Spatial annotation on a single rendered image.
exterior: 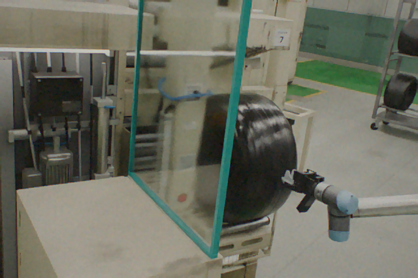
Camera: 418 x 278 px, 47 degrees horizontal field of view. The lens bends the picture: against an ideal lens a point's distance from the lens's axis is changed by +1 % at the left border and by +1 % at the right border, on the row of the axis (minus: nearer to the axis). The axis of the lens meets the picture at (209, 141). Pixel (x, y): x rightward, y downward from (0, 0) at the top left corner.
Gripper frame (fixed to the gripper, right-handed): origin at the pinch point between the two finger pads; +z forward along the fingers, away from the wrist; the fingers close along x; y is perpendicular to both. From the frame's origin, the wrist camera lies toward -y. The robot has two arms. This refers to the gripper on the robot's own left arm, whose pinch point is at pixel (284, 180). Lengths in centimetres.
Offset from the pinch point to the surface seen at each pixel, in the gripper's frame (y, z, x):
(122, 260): 2, -39, 86
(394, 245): -108, 83, -205
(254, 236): -31.6, 15.3, 0.3
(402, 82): -3, 294, -476
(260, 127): 20.9, 8.1, 8.4
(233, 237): -31.0, 17.3, 10.5
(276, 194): -7.2, 2.7, 0.9
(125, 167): -11, 71, 40
